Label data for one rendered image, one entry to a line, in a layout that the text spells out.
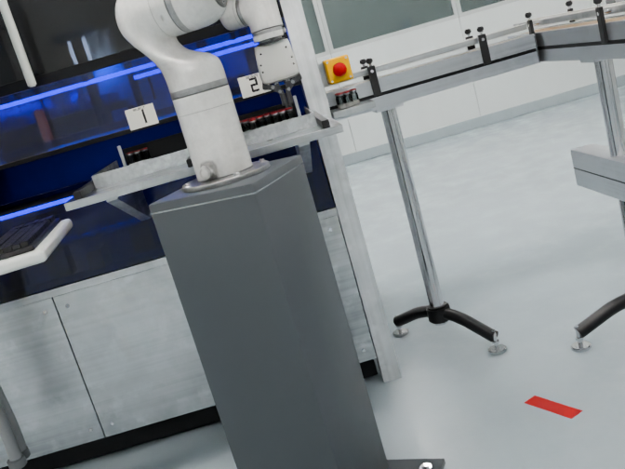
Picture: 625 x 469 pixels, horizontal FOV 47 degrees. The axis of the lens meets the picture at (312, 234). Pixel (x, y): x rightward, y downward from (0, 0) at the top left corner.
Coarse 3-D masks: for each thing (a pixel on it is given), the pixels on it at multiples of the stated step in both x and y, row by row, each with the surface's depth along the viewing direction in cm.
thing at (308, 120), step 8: (312, 112) 191; (288, 120) 189; (296, 120) 189; (304, 120) 189; (312, 120) 189; (256, 128) 189; (264, 128) 189; (272, 128) 189; (280, 128) 189; (288, 128) 189; (296, 128) 190; (304, 128) 190; (248, 136) 189; (256, 136) 189; (264, 136) 189; (272, 136) 190; (248, 144) 190
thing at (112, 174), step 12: (168, 156) 189; (180, 156) 189; (108, 168) 207; (120, 168) 188; (132, 168) 189; (144, 168) 189; (156, 168) 189; (96, 180) 188; (108, 180) 189; (120, 180) 189
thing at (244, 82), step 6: (240, 78) 211; (246, 78) 211; (258, 78) 211; (240, 84) 211; (246, 84) 211; (258, 84) 212; (246, 90) 212; (264, 90) 212; (270, 90) 212; (246, 96) 212
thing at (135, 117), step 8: (152, 104) 211; (128, 112) 210; (136, 112) 211; (144, 112) 211; (152, 112) 211; (128, 120) 211; (136, 120) 211; (144, 120) 211; (152, 120) 212; (136, 128) 212
